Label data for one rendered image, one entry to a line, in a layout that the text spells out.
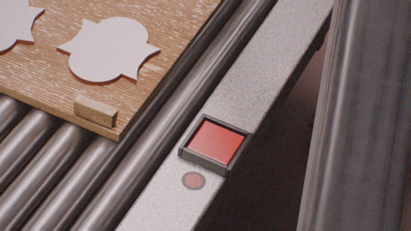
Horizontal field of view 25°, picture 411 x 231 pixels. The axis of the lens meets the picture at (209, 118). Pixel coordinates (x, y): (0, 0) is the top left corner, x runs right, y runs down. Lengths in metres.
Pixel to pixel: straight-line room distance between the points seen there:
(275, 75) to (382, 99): 0.84
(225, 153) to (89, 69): 0.23
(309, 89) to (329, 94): 2.19
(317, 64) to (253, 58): 1.43
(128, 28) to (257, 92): 0.21
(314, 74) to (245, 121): 1.50
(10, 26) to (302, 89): 1.49
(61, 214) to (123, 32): 0.32
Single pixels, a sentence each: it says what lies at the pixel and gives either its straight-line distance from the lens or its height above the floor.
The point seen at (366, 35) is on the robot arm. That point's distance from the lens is 0.53.
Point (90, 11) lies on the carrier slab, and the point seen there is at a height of 0.94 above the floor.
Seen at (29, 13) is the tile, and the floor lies 0.94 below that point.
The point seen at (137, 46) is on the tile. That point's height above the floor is 0.94.
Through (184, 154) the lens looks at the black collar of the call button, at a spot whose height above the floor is 0.92.
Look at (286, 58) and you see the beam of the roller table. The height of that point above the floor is 0.92.
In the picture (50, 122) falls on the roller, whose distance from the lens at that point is 1.26.
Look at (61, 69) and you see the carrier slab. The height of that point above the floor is 0.94.
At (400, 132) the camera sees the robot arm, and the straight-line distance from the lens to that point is 0.53.
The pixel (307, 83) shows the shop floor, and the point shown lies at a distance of 2.74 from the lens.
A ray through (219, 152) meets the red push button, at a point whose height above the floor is 0.93.
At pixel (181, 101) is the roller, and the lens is 1.29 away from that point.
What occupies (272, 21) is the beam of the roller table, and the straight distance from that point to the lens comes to 1.45.
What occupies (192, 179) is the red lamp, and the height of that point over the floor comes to 0.92.
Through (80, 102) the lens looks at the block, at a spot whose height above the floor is 0.96.
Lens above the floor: 1.82
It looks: 45 degrees down
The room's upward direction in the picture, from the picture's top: 10 degrees clockwise
